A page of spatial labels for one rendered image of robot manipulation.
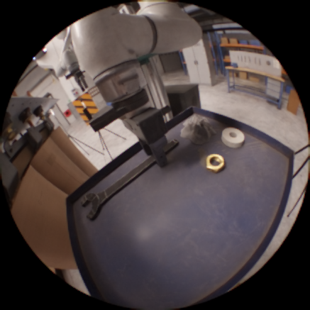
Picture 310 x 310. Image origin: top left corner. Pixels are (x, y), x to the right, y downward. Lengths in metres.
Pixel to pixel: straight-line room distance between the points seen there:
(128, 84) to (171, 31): 0.14
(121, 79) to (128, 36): 0.07
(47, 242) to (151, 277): 0.37
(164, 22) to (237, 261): 0.44
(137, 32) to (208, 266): 0.40
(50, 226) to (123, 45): 0.53
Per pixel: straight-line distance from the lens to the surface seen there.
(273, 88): 3.73
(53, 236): 0.50
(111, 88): 0.18
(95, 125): 0.20
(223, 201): 0.24
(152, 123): 0.18
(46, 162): 0.77
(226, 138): 0.33
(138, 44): 0.21
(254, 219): 0.26
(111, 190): 0.31
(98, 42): 0.19
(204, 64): 4.57
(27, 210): 0.46
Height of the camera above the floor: 1.10
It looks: 43 degrees down
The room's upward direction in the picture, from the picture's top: 25 degrees counter-clockwise
